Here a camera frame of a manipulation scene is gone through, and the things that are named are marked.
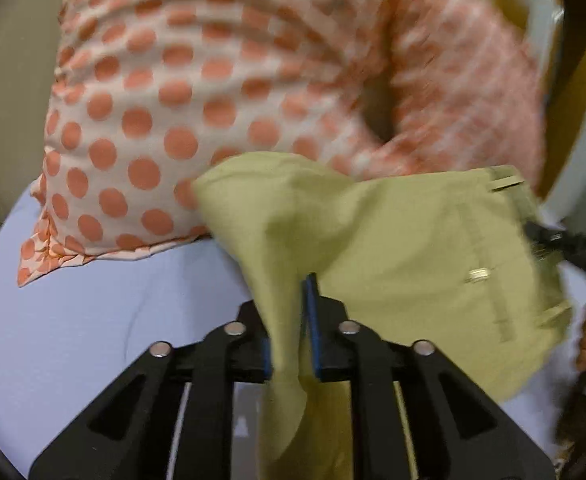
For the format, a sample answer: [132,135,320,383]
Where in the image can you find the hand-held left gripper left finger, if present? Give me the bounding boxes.
[29,301,274,480]

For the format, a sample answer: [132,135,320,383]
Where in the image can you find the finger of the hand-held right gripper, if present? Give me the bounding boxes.
[523,220,586,281]

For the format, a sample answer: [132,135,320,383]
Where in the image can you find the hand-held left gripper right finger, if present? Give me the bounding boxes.
[302,273,557,480]

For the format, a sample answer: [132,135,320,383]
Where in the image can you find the olive green shorts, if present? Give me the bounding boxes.
[192,151,574,480]

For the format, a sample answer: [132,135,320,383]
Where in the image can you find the lavender bed sheet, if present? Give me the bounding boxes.
[0,187,586,480]

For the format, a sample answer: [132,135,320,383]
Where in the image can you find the orange polka dot pillow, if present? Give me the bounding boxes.
[17,0,547,289]

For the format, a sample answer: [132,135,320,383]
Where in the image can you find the white round frame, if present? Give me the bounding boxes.
[523,0,586,218]

